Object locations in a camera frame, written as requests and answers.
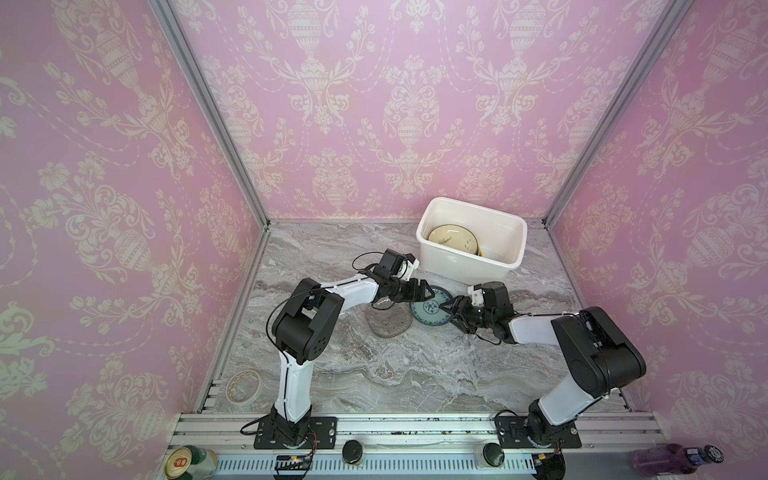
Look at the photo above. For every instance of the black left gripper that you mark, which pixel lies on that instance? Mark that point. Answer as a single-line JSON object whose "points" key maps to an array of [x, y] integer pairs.
{"points": [[422, 286]]}

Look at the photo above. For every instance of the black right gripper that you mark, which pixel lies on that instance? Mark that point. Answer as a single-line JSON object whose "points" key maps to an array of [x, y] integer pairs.
{"points": [[457, 310]]}

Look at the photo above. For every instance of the small blue patterned plate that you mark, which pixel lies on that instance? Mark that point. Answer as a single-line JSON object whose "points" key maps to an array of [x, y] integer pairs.
{"points": [[429, 312]]}

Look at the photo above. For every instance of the cream plate with leaf motif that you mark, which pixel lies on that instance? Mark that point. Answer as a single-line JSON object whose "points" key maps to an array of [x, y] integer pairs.
{"points": [[455, 237]]}

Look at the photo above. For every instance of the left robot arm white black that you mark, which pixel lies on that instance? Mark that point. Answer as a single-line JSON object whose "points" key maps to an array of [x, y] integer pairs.
{"points": [[302, 326]]}

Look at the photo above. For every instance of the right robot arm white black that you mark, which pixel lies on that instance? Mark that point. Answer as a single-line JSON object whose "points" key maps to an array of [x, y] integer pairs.
{"points": [[598, 355]]}

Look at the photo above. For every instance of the white plastic bin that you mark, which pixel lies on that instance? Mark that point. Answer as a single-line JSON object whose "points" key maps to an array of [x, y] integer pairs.
{"points": [[503, 237]]}

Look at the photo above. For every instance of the black knob right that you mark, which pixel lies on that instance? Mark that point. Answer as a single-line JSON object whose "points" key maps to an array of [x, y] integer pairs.
{"points": [[491, 455]]}

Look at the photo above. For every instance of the black knob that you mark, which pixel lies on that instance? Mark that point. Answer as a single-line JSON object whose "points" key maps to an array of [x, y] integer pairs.
{"points": [[353, 452], [491, 455]]}

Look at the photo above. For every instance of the black knob left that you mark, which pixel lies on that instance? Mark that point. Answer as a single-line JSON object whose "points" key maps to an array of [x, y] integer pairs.
{"points": [[353, 452]]}

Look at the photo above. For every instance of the purple drink bottle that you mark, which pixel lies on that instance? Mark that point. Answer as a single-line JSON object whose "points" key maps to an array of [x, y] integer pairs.
{"points": [[674, 459]]}

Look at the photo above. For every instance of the green can with red logo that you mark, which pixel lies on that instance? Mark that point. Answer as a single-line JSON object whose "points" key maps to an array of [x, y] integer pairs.
{"points": [[191, 463]]}

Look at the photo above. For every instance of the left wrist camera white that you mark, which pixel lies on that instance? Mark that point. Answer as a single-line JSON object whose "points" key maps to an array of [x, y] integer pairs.
{"points": [[409, 265]]}

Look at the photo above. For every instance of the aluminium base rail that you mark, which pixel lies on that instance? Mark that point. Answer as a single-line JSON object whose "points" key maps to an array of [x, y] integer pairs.
{"points": [[446, 443]]}

